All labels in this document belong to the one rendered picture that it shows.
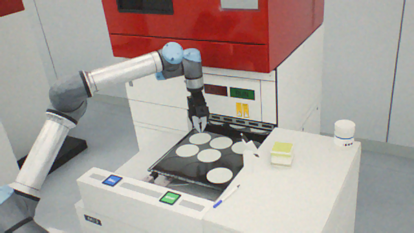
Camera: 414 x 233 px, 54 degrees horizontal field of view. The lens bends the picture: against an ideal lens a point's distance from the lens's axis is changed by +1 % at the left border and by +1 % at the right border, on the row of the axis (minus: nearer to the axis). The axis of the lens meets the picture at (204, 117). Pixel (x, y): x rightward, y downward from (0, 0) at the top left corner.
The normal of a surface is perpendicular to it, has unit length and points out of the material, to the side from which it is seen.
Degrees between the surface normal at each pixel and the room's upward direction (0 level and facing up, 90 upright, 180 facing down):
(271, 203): 0
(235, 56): 90
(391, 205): 0
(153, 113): 90
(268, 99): 90
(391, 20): 90
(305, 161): 0
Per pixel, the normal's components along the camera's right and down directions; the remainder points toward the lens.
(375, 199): -0.10, -0.88
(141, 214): -0.50, 0.44
